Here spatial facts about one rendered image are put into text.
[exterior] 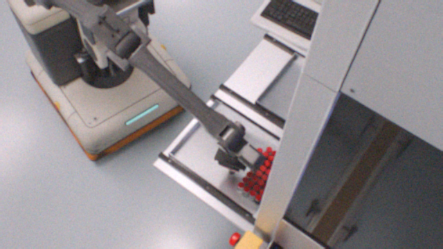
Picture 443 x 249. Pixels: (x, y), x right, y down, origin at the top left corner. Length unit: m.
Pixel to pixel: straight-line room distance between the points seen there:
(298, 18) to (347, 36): 1.46
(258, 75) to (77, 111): 1.02
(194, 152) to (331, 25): 1.10
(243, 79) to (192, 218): 0.93
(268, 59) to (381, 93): 1.23
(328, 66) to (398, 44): 0.12
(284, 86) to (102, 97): 1.04
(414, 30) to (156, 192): 2.11
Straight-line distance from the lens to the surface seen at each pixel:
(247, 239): 1.45
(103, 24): 1.34
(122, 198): 2.61
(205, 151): 1.70
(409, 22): 0.61
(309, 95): 0.80
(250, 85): 1.84
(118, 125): 2.49
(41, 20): 2.25
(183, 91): 1.36
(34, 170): 2.77
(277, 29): 2.10
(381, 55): 0.67
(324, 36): 0.69
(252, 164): 1.42
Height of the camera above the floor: 2.43
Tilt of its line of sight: 62 degrees down
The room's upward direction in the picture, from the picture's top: 4 degrees clockwise
